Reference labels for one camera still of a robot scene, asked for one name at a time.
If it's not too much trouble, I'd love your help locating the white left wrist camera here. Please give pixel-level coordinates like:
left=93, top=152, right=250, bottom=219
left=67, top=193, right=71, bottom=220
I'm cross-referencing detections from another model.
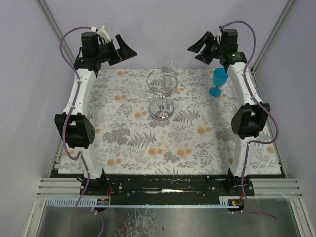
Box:
left=90, top=23, right=111, bottom=43

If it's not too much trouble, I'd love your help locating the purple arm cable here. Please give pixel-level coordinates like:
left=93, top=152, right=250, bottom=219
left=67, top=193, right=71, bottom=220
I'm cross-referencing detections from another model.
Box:
left=60, top=26, right=106, bottom=237
left=222, top=20, right=279, bottom=222

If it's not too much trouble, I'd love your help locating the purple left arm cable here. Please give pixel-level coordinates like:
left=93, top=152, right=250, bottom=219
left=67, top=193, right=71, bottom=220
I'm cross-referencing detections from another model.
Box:
left=60, top=26, right=106, bottom=237

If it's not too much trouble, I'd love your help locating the blue plastic wine glass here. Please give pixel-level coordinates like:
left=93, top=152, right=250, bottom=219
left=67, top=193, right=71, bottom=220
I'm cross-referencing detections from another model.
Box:
left=209, top=68, right=229, bottom=97

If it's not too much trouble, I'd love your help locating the aluminium frame post right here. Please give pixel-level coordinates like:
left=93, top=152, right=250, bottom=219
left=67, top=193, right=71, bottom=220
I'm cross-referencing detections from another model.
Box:
left=250, top=0, right=316, bottom=72

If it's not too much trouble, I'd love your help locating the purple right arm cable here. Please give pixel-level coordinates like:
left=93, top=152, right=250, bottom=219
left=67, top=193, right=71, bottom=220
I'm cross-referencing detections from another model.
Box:
left=222, top=20, right=279, bottom=222

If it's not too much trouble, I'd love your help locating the chrome wine glass rack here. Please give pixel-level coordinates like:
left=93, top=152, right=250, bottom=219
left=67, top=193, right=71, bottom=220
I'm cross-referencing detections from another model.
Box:
left=145, top=67, right=179, bottom=121

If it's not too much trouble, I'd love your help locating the floral tablecloth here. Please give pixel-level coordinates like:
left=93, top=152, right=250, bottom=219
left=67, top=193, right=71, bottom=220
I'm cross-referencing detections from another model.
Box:
left=58, top=68, right=282, bottom=175

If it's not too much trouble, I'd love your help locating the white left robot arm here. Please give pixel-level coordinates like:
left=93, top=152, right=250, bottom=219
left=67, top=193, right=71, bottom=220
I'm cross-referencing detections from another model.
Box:
left=54, top=27, right=137, bottom=180

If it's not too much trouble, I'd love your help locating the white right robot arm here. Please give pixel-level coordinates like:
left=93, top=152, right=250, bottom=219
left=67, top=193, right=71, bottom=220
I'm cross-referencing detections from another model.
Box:
left=188, top=29, right=270, bottom=186

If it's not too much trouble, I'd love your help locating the aluminium frame post left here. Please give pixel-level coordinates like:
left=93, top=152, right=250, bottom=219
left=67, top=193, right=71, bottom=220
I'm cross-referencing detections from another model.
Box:
left=36, top=0, right=78, bottom=77

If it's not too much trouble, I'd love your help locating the aluminium frame post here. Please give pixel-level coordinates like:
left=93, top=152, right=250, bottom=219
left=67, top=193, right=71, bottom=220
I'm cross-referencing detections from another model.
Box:
left=36, top=0, right=78, bottom=77
left=250, top=0, right=316, bottom=72

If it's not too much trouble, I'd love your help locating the clear wine glass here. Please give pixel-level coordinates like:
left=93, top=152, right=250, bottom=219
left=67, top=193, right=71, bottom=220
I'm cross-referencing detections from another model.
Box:
left=167, top=60, right=179, bottom=70

